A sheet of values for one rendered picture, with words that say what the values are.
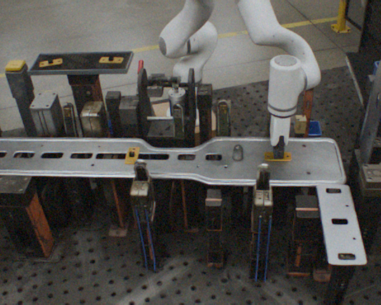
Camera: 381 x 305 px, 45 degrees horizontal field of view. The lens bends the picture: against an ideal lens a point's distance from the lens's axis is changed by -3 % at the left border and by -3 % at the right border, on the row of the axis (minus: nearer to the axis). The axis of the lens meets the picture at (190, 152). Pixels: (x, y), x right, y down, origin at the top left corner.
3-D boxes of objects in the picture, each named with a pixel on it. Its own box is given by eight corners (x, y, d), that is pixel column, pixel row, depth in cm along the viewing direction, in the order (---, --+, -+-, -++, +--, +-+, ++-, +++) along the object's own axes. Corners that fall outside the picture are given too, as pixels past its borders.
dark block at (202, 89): (200, 185, 185) (195, 94, 158) (202, 173, 190) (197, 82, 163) (213, 185, 184) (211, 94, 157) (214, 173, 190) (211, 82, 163)
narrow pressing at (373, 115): (364, 173, 142) (387, 76, 120) (357, 149, 150) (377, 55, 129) (366, 173, 142) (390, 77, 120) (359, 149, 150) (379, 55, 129)
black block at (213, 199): (202, 272, 154) (199, 210, 135) (204, 246, 162) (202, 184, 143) (227, 272, 153) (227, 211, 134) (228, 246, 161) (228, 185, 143)
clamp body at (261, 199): (242, 283, 150) (246, 208, 127) (242, 254, 159) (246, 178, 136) (271, 284, 149) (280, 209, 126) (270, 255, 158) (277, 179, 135)
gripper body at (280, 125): (268, 97, 141) (266, 127, 148) (270, 117, 134) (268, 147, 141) (293, 97, 141) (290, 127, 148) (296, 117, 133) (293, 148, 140)
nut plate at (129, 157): (136, 164, 150) (135, 161, 150) (124, 164, 151) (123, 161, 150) (140, 147, 157) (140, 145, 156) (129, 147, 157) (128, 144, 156)
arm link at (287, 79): (288, 89, 140) (262, 98, 137) (291, 49, 132) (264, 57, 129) (305, 103, 134) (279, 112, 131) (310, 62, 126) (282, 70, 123)
